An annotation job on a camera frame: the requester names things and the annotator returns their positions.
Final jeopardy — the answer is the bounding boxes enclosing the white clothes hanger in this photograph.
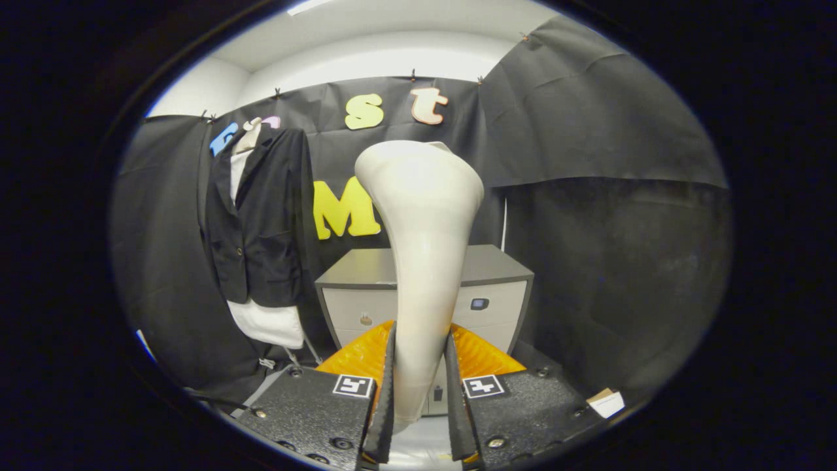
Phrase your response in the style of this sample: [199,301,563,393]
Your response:
[234,116,264,154]

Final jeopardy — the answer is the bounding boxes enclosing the white paper tag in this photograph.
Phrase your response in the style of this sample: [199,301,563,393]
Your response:
[587,388,626,419]

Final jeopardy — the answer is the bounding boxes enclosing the grey cabinet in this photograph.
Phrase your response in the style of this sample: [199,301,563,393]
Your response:
[315,244,535,417]

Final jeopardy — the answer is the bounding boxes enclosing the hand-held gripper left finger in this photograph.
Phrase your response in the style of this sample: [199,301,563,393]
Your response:
[234,321,397,471]

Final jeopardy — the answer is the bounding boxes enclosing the black backdrop cloth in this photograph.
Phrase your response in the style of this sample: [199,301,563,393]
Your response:
[111,14,733,406]

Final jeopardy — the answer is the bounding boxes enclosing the white shirt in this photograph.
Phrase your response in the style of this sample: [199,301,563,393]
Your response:
[226,141,306,349]

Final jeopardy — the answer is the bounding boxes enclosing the white garment steamer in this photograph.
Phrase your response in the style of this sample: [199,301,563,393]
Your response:
[354,139,485,432]

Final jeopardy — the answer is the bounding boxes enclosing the black blazer jacket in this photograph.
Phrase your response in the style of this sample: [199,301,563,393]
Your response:
[205,126,308,308]

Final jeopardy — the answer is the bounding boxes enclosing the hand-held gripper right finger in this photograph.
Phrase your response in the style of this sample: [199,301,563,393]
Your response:
[445,321,602,471]

